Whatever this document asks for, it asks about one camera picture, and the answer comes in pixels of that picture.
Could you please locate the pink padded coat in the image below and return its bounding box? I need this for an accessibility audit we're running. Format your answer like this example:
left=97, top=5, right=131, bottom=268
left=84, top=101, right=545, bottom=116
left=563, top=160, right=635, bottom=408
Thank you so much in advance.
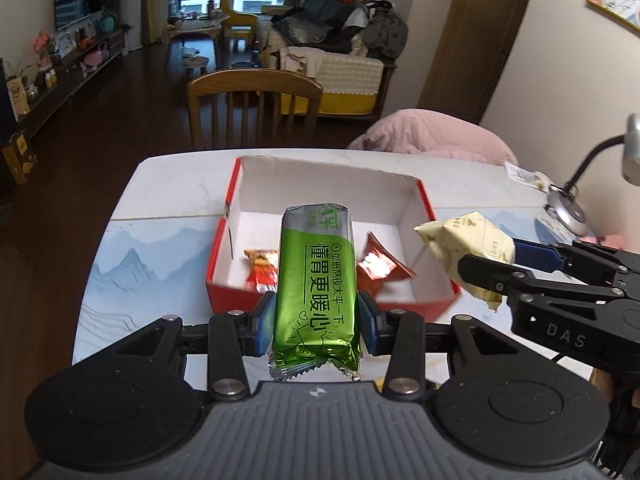
left=347, top=108, right=518, bottom=167

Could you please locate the cream and yellow sofa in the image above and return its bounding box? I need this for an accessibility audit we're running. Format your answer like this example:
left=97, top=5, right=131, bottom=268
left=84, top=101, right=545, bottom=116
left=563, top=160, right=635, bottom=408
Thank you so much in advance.
left=270, top=2, right=396, bottom=118

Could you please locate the pale yellow snack packet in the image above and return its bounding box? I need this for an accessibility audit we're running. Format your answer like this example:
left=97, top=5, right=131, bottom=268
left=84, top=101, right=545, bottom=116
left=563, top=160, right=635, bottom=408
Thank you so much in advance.
left=414, top=211, right=516, bottom=312

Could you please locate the yellow giraffe chair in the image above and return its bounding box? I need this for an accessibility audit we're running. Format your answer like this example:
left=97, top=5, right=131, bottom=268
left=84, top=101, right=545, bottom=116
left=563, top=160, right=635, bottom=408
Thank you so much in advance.
left=225, top=0, right=261, bottom=36

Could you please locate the red brown foil snack packet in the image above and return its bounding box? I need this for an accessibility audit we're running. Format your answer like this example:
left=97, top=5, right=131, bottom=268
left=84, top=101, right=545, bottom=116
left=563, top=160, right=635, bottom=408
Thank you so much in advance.
left=356, top=231, right=417, bottom=301

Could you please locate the wooden door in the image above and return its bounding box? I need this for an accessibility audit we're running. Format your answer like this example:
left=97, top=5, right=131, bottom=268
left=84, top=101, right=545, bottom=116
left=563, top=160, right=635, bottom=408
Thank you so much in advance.
left=417, top=0, right=541, bottom=126

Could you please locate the dark jacket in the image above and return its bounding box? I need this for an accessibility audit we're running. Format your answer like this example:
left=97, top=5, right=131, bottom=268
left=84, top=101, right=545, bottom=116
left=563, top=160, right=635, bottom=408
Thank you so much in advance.
left=360, top=0, right=408, bottom=61

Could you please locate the wooden coffee table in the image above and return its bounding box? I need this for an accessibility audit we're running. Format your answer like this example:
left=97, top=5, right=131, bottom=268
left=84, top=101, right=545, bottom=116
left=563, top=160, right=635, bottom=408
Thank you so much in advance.
left=162, top=12, right=226, bottom=68

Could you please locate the small wooden stool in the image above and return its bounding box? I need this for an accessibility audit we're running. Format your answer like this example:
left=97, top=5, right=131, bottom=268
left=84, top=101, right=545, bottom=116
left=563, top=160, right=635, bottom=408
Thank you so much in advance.
left=182, top=55, right=210, bottom=79

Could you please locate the dark wooden television cabinet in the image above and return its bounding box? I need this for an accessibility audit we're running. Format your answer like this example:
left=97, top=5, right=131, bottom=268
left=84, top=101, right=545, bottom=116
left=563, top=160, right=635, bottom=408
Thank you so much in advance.
left=0, top=27, right=126, bottom=136

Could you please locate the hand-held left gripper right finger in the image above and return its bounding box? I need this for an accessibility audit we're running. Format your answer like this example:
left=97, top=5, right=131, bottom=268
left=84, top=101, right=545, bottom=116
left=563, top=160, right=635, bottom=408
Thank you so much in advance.
left=357, top=292, right=531, bottom=397

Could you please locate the green snack packet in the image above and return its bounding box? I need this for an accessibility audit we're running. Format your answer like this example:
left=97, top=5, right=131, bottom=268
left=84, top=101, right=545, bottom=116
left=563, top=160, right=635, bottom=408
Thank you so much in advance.
left=267, top=202, right=363, bottom=385

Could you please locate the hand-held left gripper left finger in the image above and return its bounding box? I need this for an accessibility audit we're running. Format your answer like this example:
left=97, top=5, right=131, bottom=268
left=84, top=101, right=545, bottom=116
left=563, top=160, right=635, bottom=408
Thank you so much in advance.
left=117, top=291, right=279, bottom=402

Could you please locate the orange red snack packet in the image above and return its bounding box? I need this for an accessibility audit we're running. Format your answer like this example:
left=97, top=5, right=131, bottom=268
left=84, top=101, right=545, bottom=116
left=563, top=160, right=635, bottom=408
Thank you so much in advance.
left=243, top=248, right=279, bottom=293

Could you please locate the beige cloth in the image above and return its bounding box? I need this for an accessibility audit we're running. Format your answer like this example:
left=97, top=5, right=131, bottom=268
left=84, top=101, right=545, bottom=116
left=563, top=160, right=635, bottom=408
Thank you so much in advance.
left=280, top=46, right=326, bottom=78

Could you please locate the large brown paper bag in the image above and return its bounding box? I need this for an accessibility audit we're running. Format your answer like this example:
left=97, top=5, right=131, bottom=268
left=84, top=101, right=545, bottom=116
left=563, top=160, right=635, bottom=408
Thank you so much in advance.
left=1, top=131, right=38, bottom=185

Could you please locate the silver desk lamp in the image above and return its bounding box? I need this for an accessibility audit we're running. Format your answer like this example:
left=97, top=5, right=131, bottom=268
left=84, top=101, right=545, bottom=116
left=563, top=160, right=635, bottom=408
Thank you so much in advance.
left=535, top=114, right=640, bottom=238

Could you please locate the red cardboard box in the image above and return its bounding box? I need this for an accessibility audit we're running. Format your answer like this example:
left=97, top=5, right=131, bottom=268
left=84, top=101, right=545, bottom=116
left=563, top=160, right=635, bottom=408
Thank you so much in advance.
left=205, top=156, right=463, bottom=326

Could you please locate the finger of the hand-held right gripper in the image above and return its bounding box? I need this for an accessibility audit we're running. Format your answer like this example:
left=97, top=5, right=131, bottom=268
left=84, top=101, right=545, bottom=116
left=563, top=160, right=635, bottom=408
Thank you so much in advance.
left=512, top=239, right=640, bottom=286
left=457, top=254, right=640, bottom=307

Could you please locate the small brown gift bag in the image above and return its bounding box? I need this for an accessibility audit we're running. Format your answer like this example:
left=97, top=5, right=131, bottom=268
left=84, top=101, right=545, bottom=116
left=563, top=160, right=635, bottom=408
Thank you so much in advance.
left=5, top=77, right=31, bottom=121

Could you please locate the wooden chair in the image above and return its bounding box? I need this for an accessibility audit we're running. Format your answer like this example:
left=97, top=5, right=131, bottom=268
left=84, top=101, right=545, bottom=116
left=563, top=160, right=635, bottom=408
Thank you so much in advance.
left=186, top=69, right=324, bottom=151

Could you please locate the pink flower bunch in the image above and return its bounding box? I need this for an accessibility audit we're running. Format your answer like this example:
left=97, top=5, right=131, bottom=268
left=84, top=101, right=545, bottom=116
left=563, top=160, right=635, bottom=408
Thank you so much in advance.
left=32, top=31, right=55, bottom=58

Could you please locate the white standing air conditioner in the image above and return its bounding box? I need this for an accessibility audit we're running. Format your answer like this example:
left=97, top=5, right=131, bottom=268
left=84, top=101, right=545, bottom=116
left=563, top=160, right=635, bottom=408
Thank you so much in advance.
left=122, top=0, right=144, bottom=53

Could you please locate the white paper tag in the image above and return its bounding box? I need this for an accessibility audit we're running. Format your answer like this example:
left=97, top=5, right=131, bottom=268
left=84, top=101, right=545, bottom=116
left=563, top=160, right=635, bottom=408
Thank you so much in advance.
left=504, top=161, right=551, bottom=192

